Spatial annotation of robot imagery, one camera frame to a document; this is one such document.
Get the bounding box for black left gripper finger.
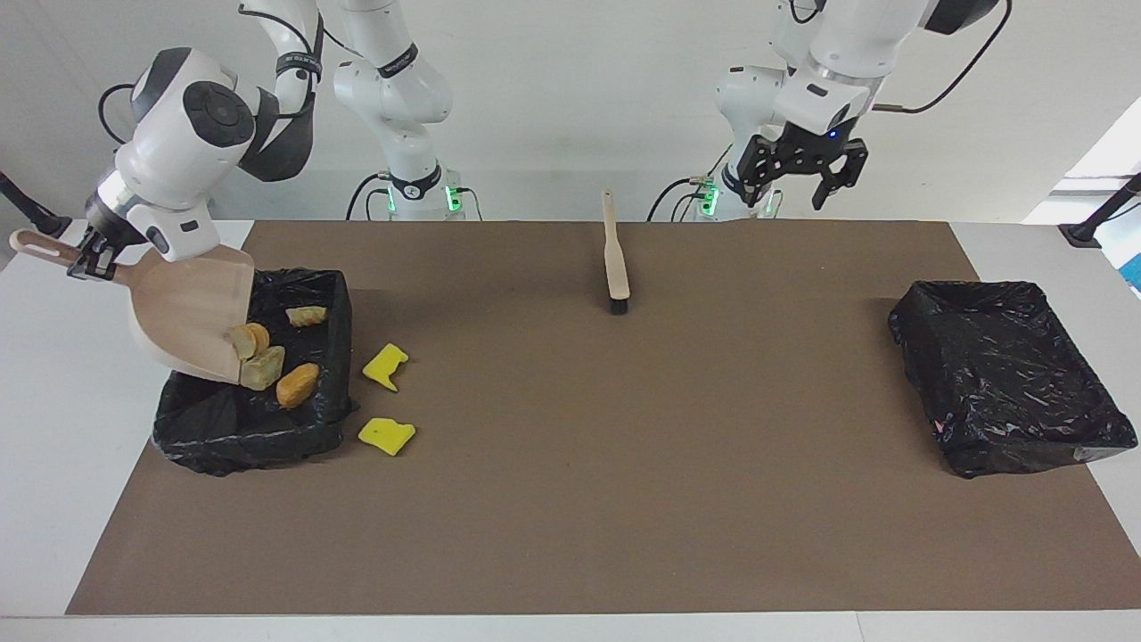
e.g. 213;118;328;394
736;136;784;211
813;143;870;211

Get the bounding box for beige plastic dustpan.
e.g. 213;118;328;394
9;229;258;385

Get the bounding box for beige hand brush black bristles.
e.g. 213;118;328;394
601;188;632;316

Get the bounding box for pale lumpy bread piece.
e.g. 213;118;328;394
239;345;287;392

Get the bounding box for brown oval bread roll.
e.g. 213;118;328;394
275;361;321;409

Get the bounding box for notched yellow sponge piece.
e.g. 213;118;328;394
362;343;411;394

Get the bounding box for yellow sponge piece dark dot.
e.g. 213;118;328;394
357;416;417;457

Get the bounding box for black bag lined bin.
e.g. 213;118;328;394
153;267;359;476

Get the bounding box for black bag bin pink mark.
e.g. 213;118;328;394
889;280;1139;480

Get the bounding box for brown table mat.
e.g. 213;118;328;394
67;220;1141;616

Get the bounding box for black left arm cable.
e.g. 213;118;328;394
789;0;1013;115

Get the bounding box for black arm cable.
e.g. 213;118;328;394
789;0;1013;115
98;0;324;148

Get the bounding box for black camera stand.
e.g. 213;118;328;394
0;171;73;242
1058;172;1141;249

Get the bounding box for black base cable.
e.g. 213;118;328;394
346;172;395;221
646;138;736;222

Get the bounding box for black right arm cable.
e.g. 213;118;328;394
98;0;324;148

